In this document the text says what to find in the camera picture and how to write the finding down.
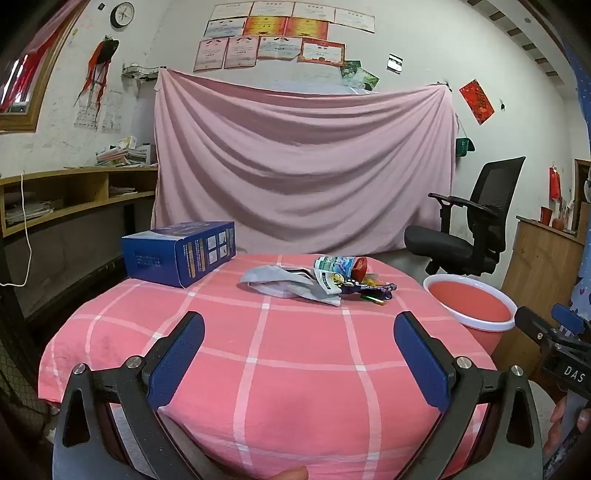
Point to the red paper wall poster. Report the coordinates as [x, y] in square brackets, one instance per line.
[477, 101]

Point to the pink trash bin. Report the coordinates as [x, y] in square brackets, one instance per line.
[466, 300]

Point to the grey cloth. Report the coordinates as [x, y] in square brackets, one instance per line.
[277, 277]

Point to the blue cardboard box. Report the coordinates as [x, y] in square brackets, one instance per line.
[157, 263]

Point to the pink checked tablecloth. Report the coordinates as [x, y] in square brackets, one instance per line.
[300, 369]

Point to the round wall clock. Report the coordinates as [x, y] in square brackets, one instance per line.
[122, 14]

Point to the red cloth strips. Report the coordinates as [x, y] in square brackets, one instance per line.
[27, 69]

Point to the person's right hand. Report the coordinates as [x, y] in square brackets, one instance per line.
[555, 427]

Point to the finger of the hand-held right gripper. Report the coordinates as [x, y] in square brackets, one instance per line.
[531, 323]
[570, 318]

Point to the wooden shelf desk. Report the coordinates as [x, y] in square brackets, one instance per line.
[87, 189]

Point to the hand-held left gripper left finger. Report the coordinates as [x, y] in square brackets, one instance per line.
[178, 355]

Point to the green white plastic wrapper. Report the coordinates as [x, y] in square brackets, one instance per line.
[334, 265]

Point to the small black white card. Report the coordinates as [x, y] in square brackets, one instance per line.
[395, 63]

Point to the orange fruit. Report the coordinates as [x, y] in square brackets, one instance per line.
[558, 222]

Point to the purple snack wrapper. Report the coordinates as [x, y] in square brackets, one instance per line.
[364, 287]

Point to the red hanging decoration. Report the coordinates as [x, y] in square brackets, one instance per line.
[555, 182]

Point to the white pleated face mask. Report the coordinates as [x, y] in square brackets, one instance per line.
[281, 291]

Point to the pile of papers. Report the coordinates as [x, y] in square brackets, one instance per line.
[122, 189]
[27, 210]

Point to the blue dotted curtain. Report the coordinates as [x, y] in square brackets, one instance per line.
[582, 92]

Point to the printed wall sheet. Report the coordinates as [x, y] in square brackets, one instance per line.
[112, 110]
[87, 115]

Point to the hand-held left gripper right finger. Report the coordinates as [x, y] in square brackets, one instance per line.
[420, 355]

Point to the red tassel wall decoration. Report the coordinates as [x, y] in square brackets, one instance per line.
[99, 69]

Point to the wooden cabinet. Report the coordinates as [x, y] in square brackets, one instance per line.
[540, 263]

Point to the group of wall certificates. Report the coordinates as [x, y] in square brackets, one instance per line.
[277, 37]

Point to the green photo print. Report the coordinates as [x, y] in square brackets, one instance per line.
[368, 79]
[350, 68]

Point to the small green stick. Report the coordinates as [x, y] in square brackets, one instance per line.
[376, 301]

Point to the wooden window frame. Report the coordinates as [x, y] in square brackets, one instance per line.
[27, 122]

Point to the red paper cup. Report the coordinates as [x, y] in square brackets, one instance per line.
[360, 266]

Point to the pink hanging cloth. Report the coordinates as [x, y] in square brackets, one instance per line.
[300, 175]

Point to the green hanging bag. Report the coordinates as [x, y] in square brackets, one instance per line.
[464, 145]

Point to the black office chair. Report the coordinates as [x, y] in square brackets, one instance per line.
[438, 242]

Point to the small red cup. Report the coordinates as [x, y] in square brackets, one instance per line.
[546, 214]

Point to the person's left hand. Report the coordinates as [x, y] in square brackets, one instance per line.
[286, 474]

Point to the stack of books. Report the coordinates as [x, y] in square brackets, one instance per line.
[124, 154]

